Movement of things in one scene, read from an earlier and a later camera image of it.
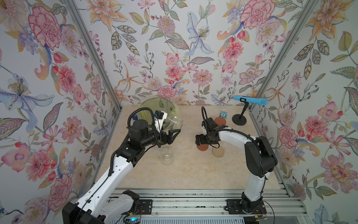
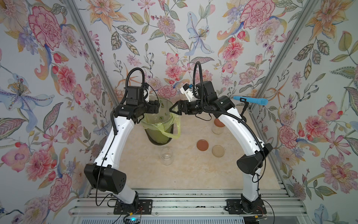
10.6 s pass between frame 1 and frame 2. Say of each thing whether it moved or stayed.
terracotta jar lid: stayed
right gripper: moved
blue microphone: stayed
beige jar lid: stayed
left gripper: moved
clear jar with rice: stayed
